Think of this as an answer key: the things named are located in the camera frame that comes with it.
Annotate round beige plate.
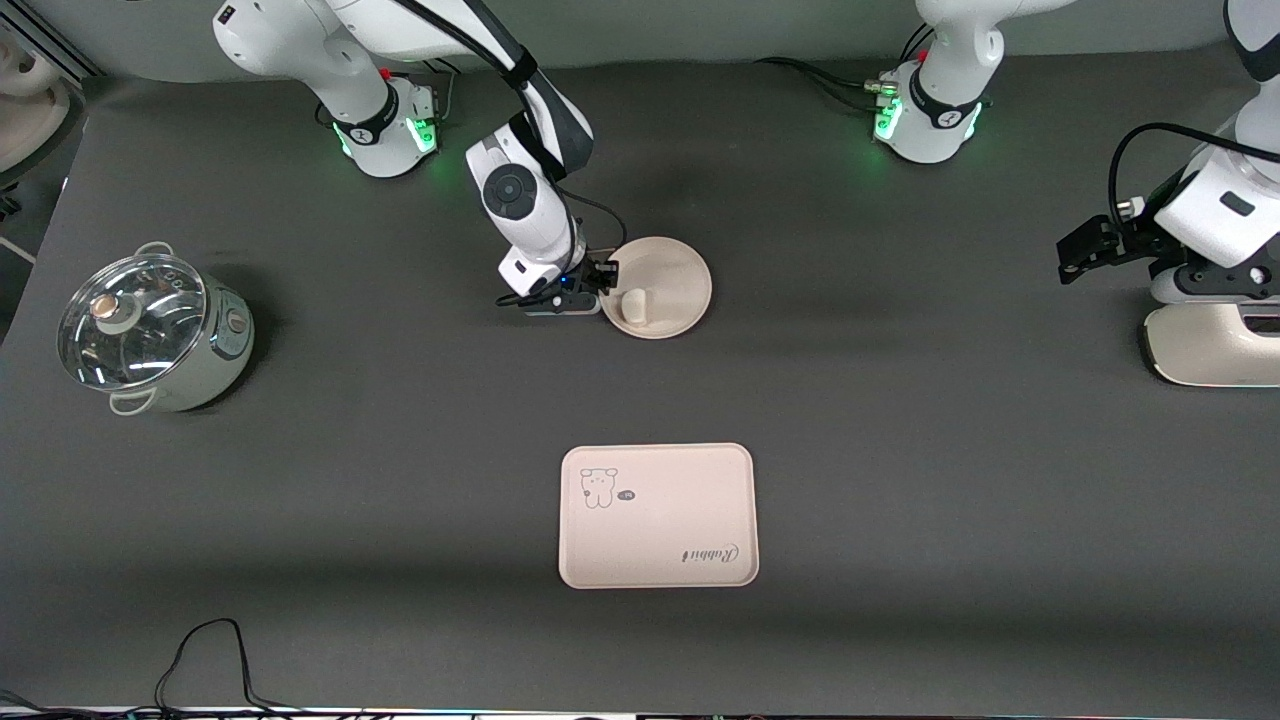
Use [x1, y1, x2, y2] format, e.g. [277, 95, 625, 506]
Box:
[600, 236, 713, 341]

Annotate beige tray with rabbit print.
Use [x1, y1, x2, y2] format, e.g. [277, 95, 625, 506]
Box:
[558, 443, 760, 590]

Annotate cream white toaster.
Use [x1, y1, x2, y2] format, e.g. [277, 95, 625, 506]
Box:
[1143, 298, 1280, 388]

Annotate pale green electric pot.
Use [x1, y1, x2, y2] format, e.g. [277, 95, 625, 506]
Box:
[108, 241, 256, 416]

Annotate glass pot lid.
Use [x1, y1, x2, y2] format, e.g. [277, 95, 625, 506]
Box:
[57, 253, 208, 391]

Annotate beige round stool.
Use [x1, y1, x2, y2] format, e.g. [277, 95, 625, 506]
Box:
[0, 40, 73, 179]

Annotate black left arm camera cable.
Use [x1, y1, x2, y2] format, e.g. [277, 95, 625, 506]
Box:
[1107, 122, 1280, 233]

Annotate black right arm base cables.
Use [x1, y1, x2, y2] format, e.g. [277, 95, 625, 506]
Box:
[380, 50, 471, 123]

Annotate black arm base cables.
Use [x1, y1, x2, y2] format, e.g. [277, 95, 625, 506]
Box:
[755, 20, 936, 113]
[380, 50, 471, 123]

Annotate black left arm base cables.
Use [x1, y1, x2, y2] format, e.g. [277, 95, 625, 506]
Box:
[755, 20, 936, 113]

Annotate black cable loop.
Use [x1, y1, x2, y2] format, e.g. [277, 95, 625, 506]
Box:
[155, 618, 301, 715]

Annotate aluminium frame rail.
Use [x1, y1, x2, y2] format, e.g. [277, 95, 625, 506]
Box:
[0, 0, 106, 81]

